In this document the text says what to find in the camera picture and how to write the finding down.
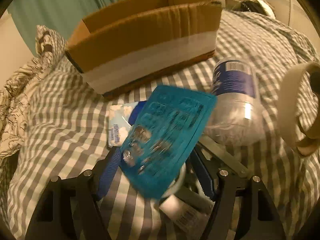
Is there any white labelled tube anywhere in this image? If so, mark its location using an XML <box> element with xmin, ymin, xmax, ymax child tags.
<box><xmin>159</xmin><ymin>180</ymin><xmax>214</xmax><ymax>239</ymax></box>

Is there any clear jar with blue label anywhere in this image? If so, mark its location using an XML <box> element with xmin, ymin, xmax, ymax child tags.
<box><xmin>204</xmin><ymin>57</ymin><xmax>265</xmax><ymax>146</ymax></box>

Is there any beige tape roll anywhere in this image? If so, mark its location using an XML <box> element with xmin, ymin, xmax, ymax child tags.
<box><xmin>277</xmin><ymin>62</ymin><xmax>319</xmax><ymax>157</ymax></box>

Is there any blue white tissue pack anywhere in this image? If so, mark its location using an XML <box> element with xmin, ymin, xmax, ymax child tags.
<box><xmin>108</xmin><ymin>101</ymin><xmax>146</xmax><ymax>147</ymax></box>

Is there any teal blister card pack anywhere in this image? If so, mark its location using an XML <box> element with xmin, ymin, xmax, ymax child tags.
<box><xmin>120</xmin><ymin>85</ymin><xmax>217</xmax><ymax>199</ymax></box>

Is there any grey checkered bed cover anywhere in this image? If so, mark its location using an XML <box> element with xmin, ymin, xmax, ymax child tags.
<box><xmin>1</xmin><ymin>11</ymin><xmax>319</xmax><ymax>239</ymax></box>

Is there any floral patterned duvet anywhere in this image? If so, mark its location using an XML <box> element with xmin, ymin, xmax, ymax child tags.
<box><xmin>1</xmin><ymin>58</ymin><xmax>52</xmax><ymax>160</ymax></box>

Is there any floral checkered pillow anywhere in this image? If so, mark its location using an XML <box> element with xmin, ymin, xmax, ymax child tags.
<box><xmin>35</xmin><ymin>25</ymin><xmax>67</xmax><ymax>63</ymax></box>

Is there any brown cardboard box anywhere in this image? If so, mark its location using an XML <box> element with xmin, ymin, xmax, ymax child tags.
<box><xmin>65</xmin><ymin>0</ymin><xmax>222</xmax><ymax>99</ymax></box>

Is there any green curtain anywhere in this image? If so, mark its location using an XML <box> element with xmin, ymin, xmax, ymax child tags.
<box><xmin>8</xmin><ymin>0</ymin><xmax>118</xmax><ymax>55</ymax></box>

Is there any black jacket pile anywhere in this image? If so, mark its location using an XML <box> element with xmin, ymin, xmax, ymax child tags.
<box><xmin>240</xmin><ymin>0</ymin><xmax>276</xmax><ymax>19</ymax></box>

